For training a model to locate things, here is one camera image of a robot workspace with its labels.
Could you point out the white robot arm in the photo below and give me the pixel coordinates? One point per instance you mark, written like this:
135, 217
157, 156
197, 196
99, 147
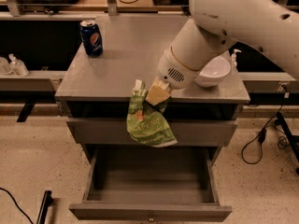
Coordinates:
214, 26

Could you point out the grey upper drawer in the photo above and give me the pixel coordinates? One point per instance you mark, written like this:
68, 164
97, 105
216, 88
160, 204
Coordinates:
187, 132

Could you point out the green jalapeno chip bag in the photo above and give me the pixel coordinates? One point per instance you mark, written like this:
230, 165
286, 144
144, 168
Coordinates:
146, 123

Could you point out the white bowl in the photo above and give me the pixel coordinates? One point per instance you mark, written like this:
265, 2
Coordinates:
213, 73

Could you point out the grey drawer cabinet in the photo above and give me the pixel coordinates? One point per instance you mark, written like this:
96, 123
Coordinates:
95, 92

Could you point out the grey open middle drawer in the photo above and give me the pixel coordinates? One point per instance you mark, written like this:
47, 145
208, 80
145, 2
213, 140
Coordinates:
151, 184

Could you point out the white pump bottle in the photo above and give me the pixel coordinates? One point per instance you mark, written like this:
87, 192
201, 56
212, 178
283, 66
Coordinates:
233, 59

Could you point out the black stand base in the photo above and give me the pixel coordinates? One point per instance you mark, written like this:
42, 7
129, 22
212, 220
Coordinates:
45, 204

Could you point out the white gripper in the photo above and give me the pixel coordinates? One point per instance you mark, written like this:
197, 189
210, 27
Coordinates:
172, 70

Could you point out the blue pepsi can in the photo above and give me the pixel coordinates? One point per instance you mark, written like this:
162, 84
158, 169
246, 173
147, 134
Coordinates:
91, 38

